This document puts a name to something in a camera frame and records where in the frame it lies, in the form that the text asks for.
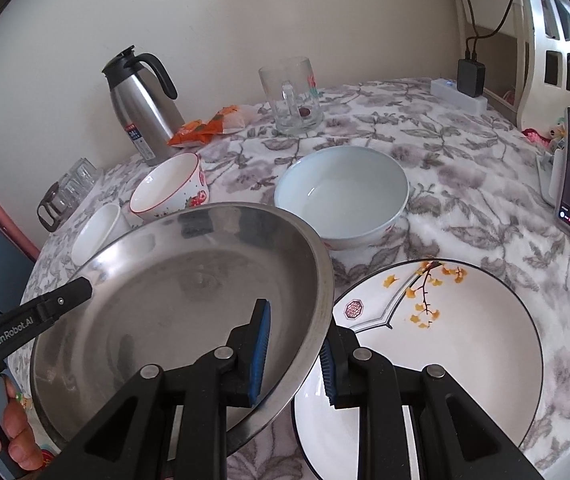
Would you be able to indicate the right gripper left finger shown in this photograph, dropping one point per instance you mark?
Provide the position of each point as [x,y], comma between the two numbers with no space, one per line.
[171,423]

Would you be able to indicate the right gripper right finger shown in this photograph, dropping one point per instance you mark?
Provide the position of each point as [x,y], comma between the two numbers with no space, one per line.
[398,408]

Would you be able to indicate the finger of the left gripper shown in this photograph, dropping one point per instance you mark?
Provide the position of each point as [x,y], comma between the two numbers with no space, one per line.
[42,312]

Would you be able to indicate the white square bowl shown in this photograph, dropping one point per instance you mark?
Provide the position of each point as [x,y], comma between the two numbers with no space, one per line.
[105,226]

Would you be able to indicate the strawberry pattern bowl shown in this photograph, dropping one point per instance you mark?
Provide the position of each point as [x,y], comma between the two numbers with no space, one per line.
[177,184]

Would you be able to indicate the person's left hand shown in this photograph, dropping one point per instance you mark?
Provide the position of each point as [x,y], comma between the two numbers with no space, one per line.
[23,447]

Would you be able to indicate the small clear glass cup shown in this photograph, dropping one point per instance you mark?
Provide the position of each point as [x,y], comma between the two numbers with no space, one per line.
[85,173]

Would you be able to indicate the floral fleece tablecloth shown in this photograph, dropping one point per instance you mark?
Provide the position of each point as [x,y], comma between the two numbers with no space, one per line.
[474,197]

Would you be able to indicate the orange snack packet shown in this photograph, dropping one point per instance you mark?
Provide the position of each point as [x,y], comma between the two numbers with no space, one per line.
[231,119]
[192,134]

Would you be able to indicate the stainless steel thermos jug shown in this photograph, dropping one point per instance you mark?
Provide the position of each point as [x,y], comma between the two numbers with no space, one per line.
[143,96]

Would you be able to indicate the white phone stand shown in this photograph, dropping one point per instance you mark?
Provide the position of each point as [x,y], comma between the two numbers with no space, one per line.
[551,167]

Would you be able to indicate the white power strip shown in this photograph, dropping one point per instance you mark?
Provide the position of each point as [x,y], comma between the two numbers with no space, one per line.
[445,90]

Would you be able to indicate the black power adapter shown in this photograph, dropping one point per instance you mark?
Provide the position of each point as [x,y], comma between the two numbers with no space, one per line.
[470,77]

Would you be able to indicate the clear glass mug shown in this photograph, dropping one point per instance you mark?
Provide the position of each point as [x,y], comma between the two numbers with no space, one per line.
[290,88]

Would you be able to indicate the white lattice chair back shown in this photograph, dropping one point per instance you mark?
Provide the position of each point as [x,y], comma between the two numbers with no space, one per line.
[546,94]

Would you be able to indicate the white shelf unit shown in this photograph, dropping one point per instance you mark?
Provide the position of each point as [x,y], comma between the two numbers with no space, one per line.
[504,54]

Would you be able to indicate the glass teapot black handle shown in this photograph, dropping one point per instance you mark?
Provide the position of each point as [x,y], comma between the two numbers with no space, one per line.
[55,207]

